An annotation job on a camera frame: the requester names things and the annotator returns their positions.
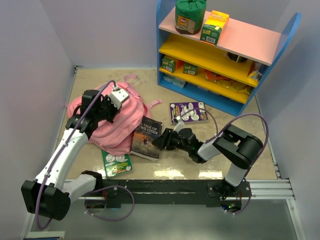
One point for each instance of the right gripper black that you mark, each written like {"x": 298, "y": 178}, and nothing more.
{"x": 160, "y": 142}

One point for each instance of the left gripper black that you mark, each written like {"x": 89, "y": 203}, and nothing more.
{"x": 107, "y": 100}

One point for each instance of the Tale of Two Cities book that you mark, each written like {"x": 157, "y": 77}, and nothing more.
{"x": 147, "y": 131}

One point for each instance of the pink student backpack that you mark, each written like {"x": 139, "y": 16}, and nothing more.
{"x": 116, "y": 138}

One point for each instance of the purple comic book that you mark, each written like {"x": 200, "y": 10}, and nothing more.
{"x": 195, "y": 110}

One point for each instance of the green coin book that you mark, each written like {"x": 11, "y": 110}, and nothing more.
{"x": 115, "y": 165}

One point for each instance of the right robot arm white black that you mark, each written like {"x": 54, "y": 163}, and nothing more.
{"x": 240, "y": 147}

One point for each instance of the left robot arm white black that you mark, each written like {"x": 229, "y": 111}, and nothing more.
{"x": 48, "y": 195}

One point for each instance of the orange yellow snack bag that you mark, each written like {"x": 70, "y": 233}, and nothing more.
{"x": 227, "y": 83}

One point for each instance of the clear blue plastic boxes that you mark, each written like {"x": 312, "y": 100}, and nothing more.
{"x": 180, "y": 83}

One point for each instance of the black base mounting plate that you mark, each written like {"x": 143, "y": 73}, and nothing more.
{"x": 172, "y": 192}

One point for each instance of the green small box left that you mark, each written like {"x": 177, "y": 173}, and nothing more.
{"x": 169, "y": 63}

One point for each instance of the green small box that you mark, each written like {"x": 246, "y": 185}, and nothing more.
{"x": 190, "y": 69}
{"x": 169, "y": 63}

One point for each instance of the green small box right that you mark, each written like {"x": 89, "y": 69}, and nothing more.
{"x": 190, "y": 69}

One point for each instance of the blue yellow pink shelf unit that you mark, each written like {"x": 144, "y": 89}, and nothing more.
{"x": 255, "y": 43}

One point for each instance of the black bowl on shelf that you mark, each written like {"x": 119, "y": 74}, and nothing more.
{"x": 236, "y": 58}

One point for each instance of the small packet on shelf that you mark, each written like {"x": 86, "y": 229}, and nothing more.
{"x": 255, "y": 71}

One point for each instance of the yellow green carton box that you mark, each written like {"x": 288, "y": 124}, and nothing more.
{"x": 213, "y": 27}

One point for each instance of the green wrapped jar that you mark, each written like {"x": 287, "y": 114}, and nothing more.
{"x": 189, "y": 16}

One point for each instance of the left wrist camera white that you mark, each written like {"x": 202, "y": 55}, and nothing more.
{"x": 118, "y": 97}

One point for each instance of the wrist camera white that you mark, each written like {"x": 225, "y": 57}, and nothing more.
{"x": 179, "y": 124}
{"x": 118, "y": 97}

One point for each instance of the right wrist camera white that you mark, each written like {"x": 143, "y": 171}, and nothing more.
{"x": 179, "y": 124}

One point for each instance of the aluminium frame rail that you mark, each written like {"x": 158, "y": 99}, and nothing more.
{"x": 261, "y": 190}

